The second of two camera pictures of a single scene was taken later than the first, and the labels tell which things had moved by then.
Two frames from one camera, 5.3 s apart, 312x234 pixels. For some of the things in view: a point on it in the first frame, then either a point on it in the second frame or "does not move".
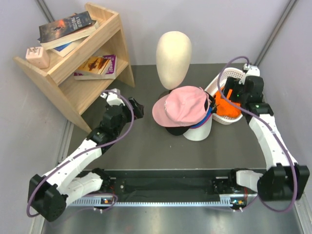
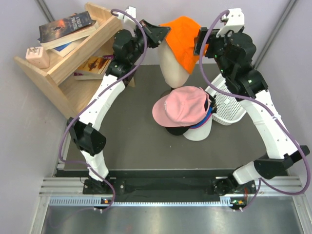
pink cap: x=202 y=124 does not move
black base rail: x=170 y=185 does not move
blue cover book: x=66 y=49 does not move
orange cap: x=224 y=107 -> x=181 y=38
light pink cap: x=181 y=107 does not move
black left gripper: x=137 y=108 -> x=155 y=33
